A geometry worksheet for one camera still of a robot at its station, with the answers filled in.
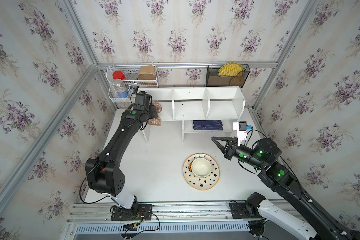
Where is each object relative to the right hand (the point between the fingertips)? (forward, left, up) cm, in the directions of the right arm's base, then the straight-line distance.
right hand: (215, 139), depth 59 cm
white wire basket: (+46, +51, -4) cm, 68 cm away
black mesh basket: (+50, -6, -6) cm, 51 cm away
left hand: (+24, +29, -10) cm, 39 cm away
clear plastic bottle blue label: (+37, +50, -3) cm, 63 cm away
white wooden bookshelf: (+28, +3, -11) cm, 30 cm away
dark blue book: (+24, -2, -20) cm, 31 cm away
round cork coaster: (+51, -22, -7) cm, 56 cm away
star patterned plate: (-7, +1, -35) cm, 36 cm away
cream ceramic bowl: (+2, +2, -33) cm, 33 cm away
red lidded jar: (+47, +54, -1) cm, 72 cm away
